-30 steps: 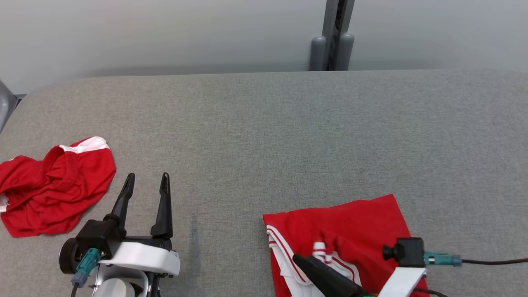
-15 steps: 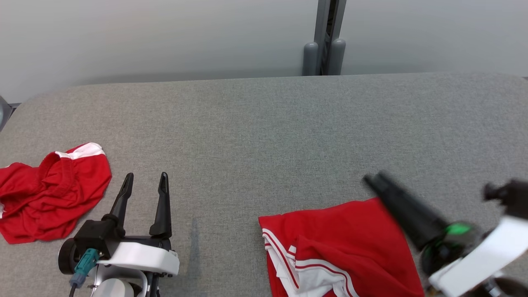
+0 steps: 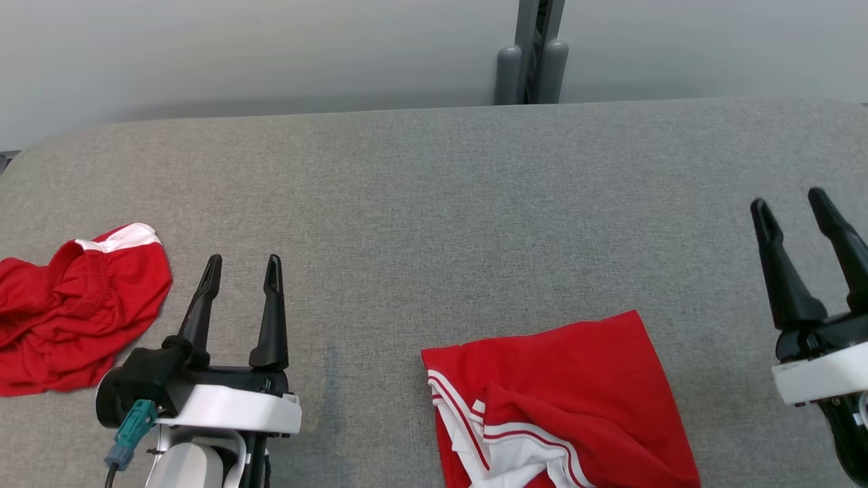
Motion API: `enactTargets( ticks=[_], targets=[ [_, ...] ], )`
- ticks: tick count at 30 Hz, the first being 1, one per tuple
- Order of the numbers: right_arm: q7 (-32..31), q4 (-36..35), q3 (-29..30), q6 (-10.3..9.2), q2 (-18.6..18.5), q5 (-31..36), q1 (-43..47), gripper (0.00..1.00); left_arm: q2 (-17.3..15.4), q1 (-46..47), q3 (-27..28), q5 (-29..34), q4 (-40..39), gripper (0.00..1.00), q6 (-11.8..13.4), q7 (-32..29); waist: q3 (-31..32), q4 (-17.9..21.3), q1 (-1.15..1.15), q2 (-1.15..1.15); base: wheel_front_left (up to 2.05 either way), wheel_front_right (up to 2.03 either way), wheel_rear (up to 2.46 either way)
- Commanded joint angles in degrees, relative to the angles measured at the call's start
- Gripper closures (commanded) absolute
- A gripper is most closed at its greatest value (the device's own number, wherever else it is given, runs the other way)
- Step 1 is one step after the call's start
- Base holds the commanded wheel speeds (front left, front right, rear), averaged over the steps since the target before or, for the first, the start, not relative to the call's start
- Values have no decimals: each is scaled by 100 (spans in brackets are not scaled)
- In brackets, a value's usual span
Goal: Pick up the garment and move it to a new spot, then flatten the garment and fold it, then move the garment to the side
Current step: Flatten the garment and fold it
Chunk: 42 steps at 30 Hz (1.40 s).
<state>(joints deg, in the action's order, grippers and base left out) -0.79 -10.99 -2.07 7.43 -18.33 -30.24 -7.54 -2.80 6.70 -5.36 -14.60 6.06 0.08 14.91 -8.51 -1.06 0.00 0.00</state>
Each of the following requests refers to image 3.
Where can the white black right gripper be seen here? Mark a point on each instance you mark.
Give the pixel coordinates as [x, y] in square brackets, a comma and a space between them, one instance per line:
[827, 369]

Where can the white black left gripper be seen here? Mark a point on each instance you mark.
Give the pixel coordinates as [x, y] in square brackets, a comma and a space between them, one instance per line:
[237, 410]

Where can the red shorts with white panels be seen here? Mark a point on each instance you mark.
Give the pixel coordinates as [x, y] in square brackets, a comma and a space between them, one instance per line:
[81, 312]

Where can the red shirt with white stripes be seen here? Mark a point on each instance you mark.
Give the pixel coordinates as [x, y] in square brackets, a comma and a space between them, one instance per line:
[576, 366]

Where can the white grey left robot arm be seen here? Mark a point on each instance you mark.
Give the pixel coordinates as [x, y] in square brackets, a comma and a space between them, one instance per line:
[186, 468]

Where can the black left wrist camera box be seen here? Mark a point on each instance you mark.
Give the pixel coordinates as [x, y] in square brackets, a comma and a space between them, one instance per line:
[142, 379]

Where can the teal left camera connector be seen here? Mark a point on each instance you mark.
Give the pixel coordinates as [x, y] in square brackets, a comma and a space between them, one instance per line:
[135, 427]

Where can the grey rounded post foot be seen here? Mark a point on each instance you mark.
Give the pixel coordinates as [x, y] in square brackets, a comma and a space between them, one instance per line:
[553, 71]
[508, 78]

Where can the dark grey partition post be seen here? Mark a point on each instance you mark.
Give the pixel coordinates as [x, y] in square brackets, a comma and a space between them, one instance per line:
[539, 20]

